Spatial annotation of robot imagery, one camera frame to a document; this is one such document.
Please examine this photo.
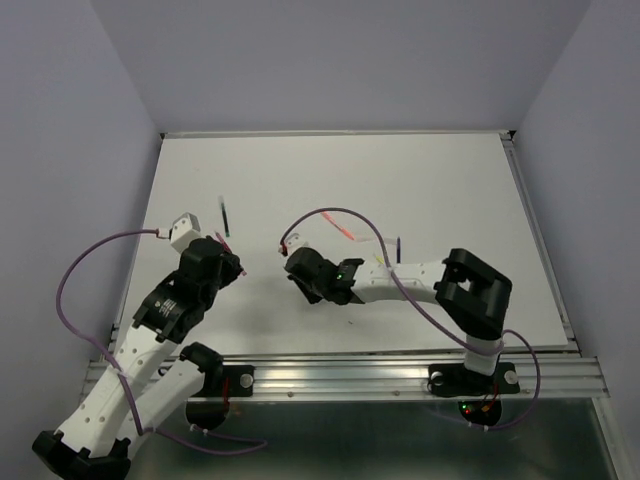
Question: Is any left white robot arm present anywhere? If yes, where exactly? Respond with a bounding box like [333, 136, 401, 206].
[32, 236, 242, 479]

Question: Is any orange pen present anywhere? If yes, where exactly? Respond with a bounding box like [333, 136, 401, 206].
[321, 212, 356, 241]

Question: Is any green pen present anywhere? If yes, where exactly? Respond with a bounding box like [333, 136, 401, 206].
[218, 195, 231, 238]

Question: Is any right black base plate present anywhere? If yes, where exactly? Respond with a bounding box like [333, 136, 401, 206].
[423, 362, 520, 398]

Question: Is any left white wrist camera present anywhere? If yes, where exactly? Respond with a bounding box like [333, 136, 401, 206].
[169, 212, 202, 254]

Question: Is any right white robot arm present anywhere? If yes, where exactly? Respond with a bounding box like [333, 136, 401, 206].
[284, 246, 513, 390]

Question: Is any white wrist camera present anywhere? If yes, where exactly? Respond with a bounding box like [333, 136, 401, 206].
[169, 212, 202, 254]
[279, 232, 309, 258]

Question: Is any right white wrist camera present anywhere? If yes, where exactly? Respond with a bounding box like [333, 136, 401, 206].
[279, 232, 309, 258]

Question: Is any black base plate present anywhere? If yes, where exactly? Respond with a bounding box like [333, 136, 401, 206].
[423, 362, 520, 398]
[192, 364, 255, 399]

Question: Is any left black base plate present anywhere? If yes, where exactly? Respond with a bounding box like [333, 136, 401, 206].
[192, 364, 255, 399]

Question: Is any red pen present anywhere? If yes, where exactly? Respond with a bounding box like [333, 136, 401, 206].
[213, 229, 250, 279]

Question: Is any aluminium mounting rail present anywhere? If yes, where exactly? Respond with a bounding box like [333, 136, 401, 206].
[82, 355, 612, 401]

